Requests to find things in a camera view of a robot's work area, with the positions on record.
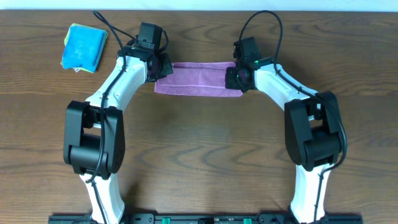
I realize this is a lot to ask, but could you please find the purple microfiber cloth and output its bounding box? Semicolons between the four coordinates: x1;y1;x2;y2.
154;62;243;97

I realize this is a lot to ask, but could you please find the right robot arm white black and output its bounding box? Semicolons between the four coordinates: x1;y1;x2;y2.
225;58;347;223

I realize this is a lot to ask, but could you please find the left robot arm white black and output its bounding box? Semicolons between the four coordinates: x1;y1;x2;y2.
63;46;172;223

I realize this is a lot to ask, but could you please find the blue folded cloth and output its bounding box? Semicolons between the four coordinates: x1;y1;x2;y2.
61;24;107;70

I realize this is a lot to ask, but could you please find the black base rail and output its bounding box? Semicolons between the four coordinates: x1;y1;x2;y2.
48;212;364;224

